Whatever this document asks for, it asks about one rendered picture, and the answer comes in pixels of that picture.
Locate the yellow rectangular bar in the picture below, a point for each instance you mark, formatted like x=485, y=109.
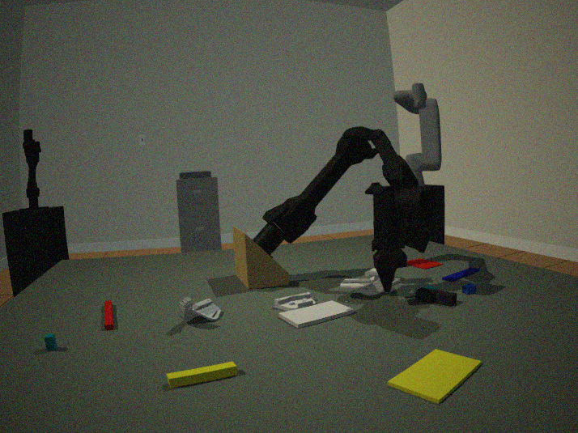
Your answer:
x=201, y=374

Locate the red flat bar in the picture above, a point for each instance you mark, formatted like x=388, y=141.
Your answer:
x=108, y=315

